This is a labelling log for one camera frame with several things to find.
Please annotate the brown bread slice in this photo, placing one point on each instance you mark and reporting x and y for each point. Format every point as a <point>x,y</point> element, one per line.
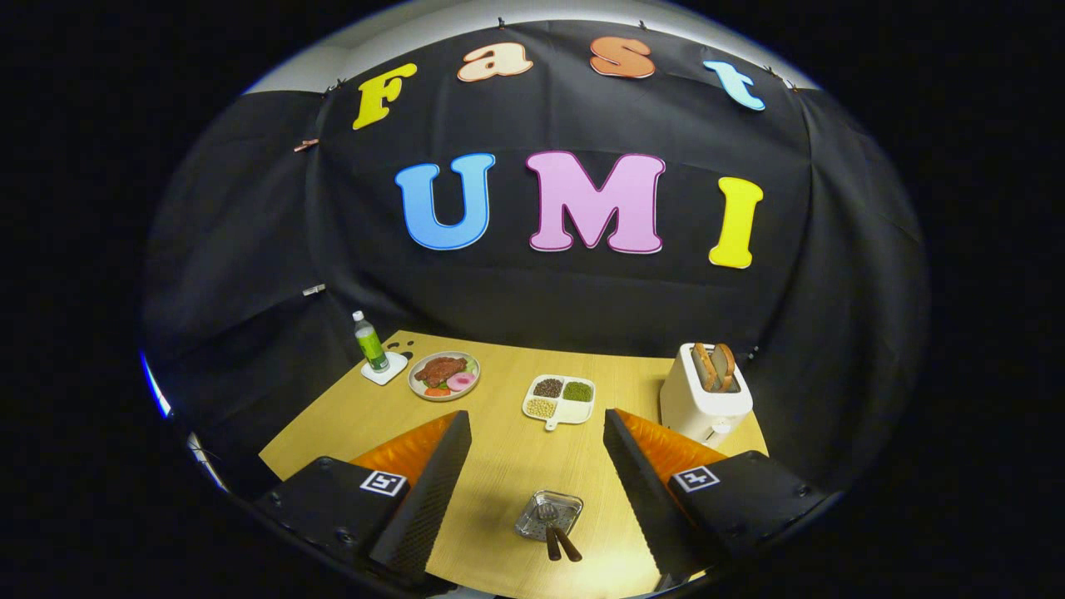
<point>705,366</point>
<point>725,362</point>

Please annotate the heap of green beans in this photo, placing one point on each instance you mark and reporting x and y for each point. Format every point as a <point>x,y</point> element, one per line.
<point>578,391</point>

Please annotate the brown steak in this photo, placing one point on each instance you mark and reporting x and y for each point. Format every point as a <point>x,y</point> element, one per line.
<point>439,369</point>

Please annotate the orange clip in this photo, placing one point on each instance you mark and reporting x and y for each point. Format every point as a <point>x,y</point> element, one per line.
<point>305,145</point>

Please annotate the clear glass tray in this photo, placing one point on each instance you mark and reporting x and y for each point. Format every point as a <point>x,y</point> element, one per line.
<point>567,505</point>

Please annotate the clear bottle with green label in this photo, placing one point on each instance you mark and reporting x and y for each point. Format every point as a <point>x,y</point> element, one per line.
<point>370,345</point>

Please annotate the pink round slice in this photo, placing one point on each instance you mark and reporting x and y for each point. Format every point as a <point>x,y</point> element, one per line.
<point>461,382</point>

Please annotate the heap of pale yellow beans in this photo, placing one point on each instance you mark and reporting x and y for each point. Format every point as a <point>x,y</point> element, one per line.
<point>541,408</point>

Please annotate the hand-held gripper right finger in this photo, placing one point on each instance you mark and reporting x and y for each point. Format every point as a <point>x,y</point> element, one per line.
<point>641,499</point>

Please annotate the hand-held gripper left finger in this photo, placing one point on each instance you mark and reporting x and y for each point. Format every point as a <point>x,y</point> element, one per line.
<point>428,507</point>

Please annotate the row of black clamps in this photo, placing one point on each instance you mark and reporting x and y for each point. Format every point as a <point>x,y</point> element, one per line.
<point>501,22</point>

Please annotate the bright monitor screen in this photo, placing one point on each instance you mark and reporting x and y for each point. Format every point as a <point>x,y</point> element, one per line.
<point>154,387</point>

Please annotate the white toaster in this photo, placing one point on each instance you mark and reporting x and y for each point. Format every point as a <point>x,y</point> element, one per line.
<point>691,408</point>

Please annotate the white clip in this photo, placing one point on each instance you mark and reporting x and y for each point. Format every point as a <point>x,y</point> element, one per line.
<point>314,289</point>

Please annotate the grey food plate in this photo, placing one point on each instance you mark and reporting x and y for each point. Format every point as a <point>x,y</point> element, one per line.
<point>415,381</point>

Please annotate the orange carrot piece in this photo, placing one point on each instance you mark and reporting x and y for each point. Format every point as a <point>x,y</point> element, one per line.
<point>437,391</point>

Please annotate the white divided tray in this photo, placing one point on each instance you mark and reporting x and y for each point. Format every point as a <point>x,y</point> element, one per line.
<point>574,410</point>

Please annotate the white square coaster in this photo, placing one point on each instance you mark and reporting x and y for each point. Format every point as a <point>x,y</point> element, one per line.
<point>391,372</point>

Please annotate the heap of dark brown beans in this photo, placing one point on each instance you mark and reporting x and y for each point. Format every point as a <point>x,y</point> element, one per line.
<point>548,388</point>

